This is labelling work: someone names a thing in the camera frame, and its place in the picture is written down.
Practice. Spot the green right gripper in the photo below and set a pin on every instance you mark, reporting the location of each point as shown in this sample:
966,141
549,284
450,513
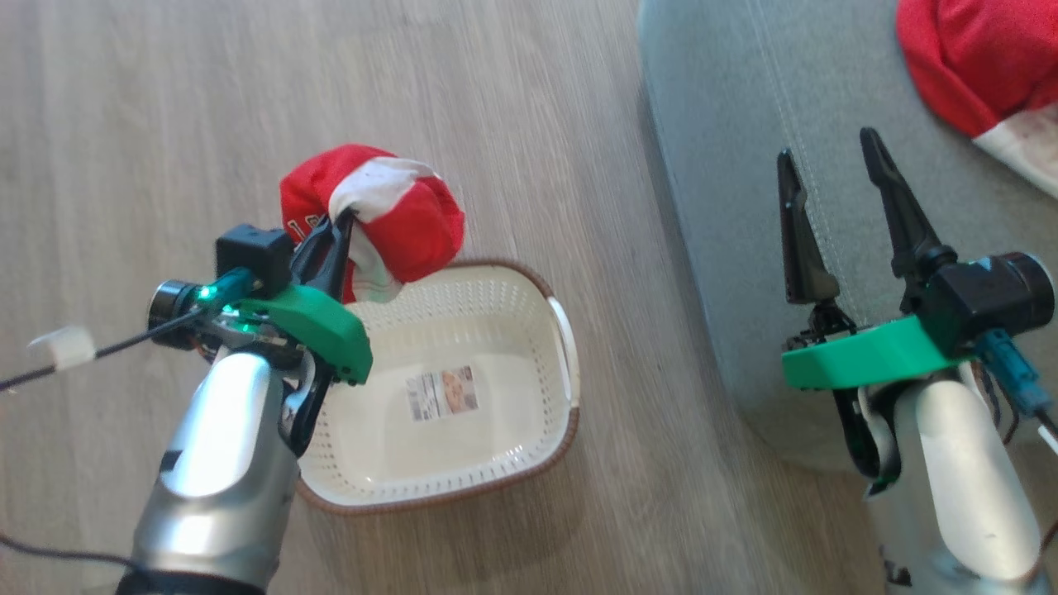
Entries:
876,359

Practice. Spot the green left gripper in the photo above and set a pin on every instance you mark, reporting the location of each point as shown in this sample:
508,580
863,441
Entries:
326,326

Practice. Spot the red and white lettered garment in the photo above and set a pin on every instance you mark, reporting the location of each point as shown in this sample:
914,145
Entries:
413,223

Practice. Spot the red garment with white hem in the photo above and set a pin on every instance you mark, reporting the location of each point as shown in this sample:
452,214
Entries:
967,49

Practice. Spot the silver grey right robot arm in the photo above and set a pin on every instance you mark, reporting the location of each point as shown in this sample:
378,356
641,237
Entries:
950,479

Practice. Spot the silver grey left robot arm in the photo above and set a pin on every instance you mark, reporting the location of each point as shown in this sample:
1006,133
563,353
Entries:
215,463

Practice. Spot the grey fabric sofa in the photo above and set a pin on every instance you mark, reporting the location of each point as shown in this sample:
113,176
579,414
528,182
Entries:
727,207

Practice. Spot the printed paper label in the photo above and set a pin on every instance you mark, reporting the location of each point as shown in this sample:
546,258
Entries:
442,392

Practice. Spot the cream laundry basket brown rim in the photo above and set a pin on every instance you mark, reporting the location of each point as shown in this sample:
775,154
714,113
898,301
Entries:
496,314

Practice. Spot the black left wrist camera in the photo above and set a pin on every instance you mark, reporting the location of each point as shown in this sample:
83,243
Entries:
252,252

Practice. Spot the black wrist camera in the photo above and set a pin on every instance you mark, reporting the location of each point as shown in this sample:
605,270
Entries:
984,293
252,252

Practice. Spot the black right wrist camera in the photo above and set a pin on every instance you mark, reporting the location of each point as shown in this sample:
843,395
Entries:
984,293

